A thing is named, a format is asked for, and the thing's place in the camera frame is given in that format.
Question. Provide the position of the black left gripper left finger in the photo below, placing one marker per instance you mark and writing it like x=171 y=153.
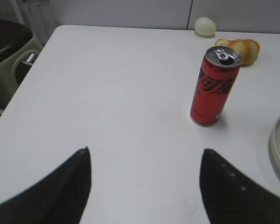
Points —
x=59 y=198

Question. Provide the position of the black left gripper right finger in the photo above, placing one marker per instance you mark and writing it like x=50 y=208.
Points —
x=230 y=197

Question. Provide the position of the red cola can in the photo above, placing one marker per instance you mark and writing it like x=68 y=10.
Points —
x=218 y=72

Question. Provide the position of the peeled orange fruit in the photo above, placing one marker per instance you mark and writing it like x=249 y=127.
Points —
x=248 y=48

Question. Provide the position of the pale white egg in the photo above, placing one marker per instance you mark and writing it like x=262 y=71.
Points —
x=205 y=26

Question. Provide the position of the dark bin with beige frame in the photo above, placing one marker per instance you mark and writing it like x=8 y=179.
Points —
x=16 y=42

